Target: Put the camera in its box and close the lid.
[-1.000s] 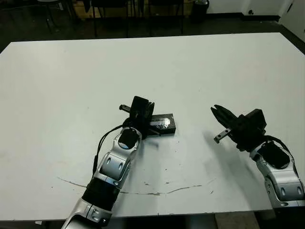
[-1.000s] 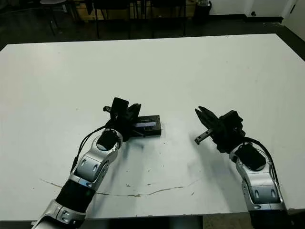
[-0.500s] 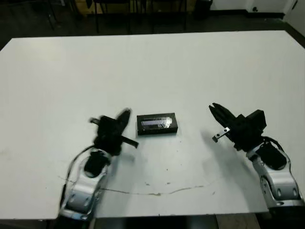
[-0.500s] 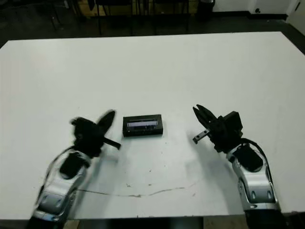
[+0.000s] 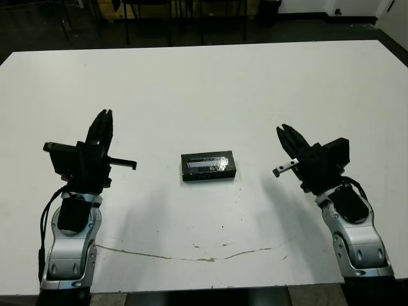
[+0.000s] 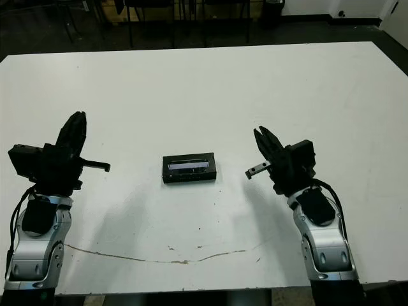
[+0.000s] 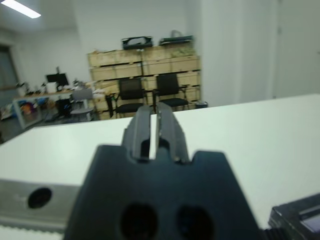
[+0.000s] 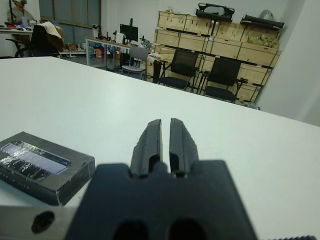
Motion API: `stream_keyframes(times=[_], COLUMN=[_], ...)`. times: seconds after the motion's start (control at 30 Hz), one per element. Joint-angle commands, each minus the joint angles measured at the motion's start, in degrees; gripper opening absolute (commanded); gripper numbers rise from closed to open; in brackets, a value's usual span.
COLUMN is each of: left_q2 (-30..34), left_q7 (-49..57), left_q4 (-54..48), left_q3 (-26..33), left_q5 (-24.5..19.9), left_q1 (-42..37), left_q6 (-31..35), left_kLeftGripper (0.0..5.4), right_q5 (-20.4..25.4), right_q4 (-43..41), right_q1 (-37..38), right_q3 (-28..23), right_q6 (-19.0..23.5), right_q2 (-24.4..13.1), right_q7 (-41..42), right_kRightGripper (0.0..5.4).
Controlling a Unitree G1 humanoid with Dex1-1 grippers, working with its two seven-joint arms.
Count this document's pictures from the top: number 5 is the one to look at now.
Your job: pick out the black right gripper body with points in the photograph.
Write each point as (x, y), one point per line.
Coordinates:
(315, 172)

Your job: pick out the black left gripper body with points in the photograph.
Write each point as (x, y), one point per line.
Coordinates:
(90, 172)

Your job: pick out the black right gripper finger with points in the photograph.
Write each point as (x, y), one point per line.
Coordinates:
(287, 145)
(294, 138)

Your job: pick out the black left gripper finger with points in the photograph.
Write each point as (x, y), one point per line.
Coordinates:
(97, 127)
(109, 130)

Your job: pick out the black box lid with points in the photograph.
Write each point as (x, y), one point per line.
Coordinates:
(208, 167)

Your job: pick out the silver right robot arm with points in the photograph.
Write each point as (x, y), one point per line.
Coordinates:
(357, 239)

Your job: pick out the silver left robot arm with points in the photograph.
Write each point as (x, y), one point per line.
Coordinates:
(71, 248)

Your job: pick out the grey chair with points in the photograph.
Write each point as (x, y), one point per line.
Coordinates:
(65, 27)

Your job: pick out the black chair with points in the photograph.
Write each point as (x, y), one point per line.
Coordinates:
(245, 22)
(127, 22)

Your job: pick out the black trash bin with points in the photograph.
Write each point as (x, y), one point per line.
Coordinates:
(269, 12)

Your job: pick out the white door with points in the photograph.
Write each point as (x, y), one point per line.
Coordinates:
(393, 19)

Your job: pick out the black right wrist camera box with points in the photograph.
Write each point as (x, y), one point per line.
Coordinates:
(339, 151)

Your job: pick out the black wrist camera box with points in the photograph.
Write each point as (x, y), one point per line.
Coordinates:
(339, 151)
(60, 156)

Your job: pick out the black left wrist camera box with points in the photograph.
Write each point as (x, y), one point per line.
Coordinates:
(60, 156)

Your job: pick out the black wall knob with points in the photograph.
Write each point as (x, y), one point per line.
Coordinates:
(337, 11)

